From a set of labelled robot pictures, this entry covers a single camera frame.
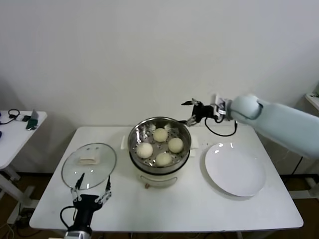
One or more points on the white steamed baozi bun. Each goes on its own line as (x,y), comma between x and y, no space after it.
(163,159)
(144,150)
(160,135)
(175,145)

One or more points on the round glass pot lid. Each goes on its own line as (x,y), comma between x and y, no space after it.
(74,171)

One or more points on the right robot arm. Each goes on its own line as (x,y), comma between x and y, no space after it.
(274,119)

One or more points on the white round plate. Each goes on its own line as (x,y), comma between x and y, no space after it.
(234,169)

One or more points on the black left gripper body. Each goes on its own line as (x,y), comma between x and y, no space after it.
(86,204)

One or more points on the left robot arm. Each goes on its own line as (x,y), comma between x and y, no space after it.
(77,234)

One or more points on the floor power strip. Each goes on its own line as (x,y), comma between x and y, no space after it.
(25,215)

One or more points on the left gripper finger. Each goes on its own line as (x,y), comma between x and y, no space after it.
(76,193)
(107,191)

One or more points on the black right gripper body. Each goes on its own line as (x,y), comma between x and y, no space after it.
(205,111)

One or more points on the white side table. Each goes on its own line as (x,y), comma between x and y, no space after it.
(15,139)

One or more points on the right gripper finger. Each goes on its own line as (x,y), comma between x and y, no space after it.
(194,102)
(190,121)

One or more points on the stainless steel steamer basket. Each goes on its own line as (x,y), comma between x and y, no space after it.
(139,132)

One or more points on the green small gadget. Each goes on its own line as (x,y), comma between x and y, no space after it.
(32,123)

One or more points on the white electric cooker pot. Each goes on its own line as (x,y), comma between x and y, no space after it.
(159,180)

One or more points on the white shelf table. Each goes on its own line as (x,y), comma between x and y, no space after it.
(313,100)

